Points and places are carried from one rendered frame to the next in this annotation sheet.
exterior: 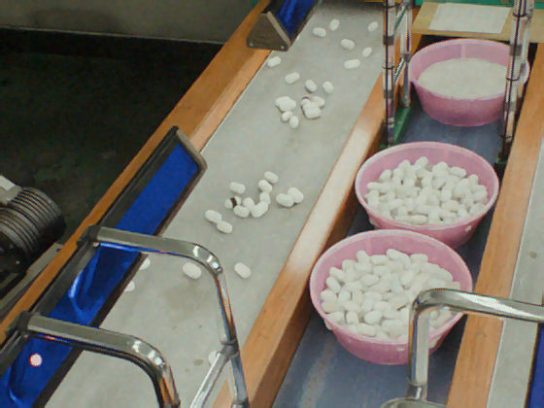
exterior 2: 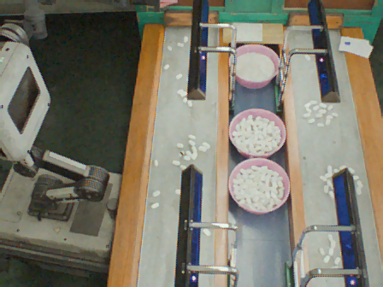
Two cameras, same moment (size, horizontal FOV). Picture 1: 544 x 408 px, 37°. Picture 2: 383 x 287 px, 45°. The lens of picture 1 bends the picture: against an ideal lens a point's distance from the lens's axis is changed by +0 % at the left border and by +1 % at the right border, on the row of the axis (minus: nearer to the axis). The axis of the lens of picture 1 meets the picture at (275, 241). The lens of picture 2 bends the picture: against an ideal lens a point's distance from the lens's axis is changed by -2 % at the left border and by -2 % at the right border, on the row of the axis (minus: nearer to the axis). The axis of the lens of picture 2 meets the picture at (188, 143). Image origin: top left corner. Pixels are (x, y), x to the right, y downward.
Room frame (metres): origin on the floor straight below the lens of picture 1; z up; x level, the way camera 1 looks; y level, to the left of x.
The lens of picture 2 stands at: (0.16, 0.41, 2.57)
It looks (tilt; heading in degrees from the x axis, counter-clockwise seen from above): 56 degrees down; 341
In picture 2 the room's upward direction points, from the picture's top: 3 degrees counter-clockwise
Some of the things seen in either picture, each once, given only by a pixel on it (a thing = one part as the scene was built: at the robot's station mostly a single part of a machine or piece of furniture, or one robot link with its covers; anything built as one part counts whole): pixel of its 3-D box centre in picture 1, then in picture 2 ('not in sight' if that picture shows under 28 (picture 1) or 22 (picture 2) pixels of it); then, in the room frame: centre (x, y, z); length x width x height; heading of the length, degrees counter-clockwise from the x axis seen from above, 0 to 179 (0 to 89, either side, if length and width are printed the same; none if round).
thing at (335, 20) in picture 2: not in sight; (315, 20); (1.73, -0.90, 0.83); 0.30 x 0.06 x 0.07; 65
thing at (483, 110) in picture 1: (466, 85); (253, 68); (1.63, -0.48, 0.72); 0.27 x 0.27 x 0.10
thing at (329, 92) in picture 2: not in sight; (323, 43); (1.36, -0.66, 1.08); 0.62 x 0.08 x 0.07; 155
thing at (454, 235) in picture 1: (425, 201); (256, 137); (1.23, -0.30, 0.72); 0.27 x 0.27 x 0.10
